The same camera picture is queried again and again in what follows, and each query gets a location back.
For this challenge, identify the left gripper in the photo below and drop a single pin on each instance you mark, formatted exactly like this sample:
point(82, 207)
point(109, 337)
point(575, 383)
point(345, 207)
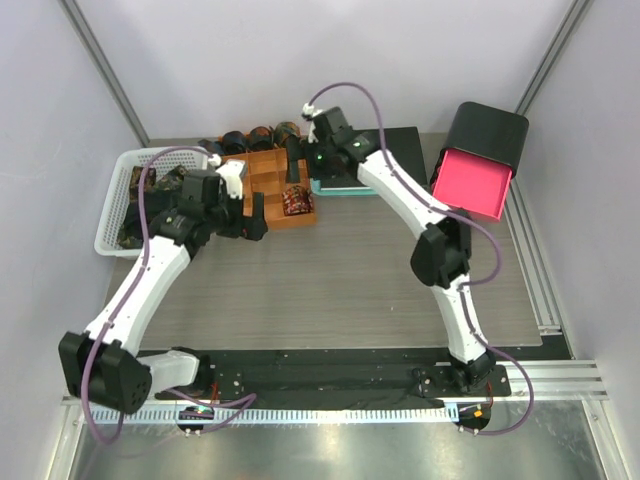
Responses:
point(250, 227)

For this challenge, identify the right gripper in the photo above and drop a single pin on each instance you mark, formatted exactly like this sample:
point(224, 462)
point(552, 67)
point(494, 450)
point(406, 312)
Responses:
point(298, 150)

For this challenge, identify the multicoloured plaid tie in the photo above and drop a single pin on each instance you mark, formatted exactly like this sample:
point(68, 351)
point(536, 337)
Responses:
point(297, 200)

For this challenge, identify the black pink drawer cabinet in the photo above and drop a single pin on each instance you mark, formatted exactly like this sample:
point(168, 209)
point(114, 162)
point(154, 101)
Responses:
point(479, 159)

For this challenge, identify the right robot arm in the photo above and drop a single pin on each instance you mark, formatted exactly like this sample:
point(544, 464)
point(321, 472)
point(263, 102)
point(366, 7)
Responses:
point(441, 256)

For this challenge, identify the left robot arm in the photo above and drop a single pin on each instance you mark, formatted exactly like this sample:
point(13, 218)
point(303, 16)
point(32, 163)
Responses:
point(102, 365)

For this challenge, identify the rolled brown floral tie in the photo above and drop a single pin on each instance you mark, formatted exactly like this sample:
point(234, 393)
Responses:
point(260, 138)

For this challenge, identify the orange compartment tray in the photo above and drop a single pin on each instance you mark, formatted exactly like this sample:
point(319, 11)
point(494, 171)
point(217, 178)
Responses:
point(266, 174)

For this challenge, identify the teal tray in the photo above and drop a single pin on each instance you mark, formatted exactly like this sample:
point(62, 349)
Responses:
point(364, 143)

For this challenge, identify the black tie in basket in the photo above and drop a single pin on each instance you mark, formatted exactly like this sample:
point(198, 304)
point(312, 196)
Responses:
point(130, 233)

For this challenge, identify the black notebook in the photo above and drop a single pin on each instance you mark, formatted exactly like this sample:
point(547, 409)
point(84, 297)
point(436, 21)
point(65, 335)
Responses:
point(405, 145)

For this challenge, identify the dark floral tie in basket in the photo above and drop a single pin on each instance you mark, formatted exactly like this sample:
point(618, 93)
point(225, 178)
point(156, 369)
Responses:
point(171, 182)

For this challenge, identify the white perforated plastic basket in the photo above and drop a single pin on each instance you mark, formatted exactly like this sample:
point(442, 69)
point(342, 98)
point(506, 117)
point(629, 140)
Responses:
point(118, 198)

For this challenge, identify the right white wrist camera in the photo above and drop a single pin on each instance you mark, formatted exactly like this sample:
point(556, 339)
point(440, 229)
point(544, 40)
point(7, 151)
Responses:
point(309, 113)

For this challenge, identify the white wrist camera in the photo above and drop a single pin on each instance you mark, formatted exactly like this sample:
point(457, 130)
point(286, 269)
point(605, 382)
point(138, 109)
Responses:
point(309, 113)
point(232, 172)

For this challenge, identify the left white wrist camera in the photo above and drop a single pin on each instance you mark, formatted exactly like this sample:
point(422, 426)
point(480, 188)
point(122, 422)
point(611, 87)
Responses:
point(232, 172)

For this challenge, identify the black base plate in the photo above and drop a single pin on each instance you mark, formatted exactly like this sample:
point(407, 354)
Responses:
point(411, 356)

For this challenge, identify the white slotted cable duct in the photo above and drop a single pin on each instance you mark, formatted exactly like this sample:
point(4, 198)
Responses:
point(183, 414)

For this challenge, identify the aluminium rail frame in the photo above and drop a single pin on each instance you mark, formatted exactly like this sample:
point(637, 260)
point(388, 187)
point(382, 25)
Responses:
point(550, 385)

